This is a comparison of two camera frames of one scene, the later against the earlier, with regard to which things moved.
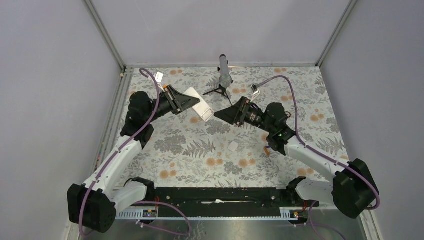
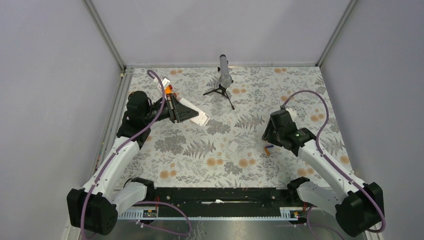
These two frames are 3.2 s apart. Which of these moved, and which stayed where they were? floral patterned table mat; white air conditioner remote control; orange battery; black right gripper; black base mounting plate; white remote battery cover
Moved: black right gripper; white air conditioner remote control
Stayed: black base mounting plate; white remote battery cover; floral patterned table mat; orange battery
